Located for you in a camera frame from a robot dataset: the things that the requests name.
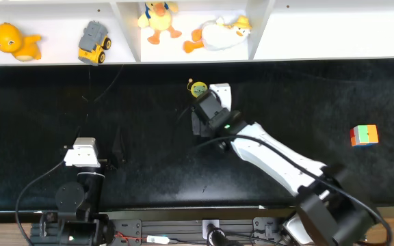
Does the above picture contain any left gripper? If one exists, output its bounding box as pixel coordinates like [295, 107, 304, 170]
[96, 125, 127, 171]

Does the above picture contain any small round yellow toy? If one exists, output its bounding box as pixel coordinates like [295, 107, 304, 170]
[187, 78, 209, 99]

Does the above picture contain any grey and yellow toy truck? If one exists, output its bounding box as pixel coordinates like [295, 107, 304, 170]
[77, 20, 112, 66]

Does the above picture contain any white plush duck, yellow hat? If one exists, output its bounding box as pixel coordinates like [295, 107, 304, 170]
[183, 15, 252, 54]

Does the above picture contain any yellow rubber duck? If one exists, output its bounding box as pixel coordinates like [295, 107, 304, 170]
[0, 22, 43, 63]

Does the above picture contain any white shelf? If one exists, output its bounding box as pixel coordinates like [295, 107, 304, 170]
[0, 0, 394, 67]

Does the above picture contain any many-coloured puzzle cube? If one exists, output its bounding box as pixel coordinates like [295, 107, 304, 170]
[350, 124, 380, 148]

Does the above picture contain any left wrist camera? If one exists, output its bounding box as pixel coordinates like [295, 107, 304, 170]
[63, 137, 101, 169]

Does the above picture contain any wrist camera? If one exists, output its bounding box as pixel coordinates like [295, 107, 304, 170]
[209, 83, 233, 112]
[63, 137, 101, 169]

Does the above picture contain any mounting rail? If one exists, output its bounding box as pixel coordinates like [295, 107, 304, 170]
[29, 210, 299, 246]

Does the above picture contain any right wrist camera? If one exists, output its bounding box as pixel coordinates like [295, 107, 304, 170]
[209, 83, 233, 112]

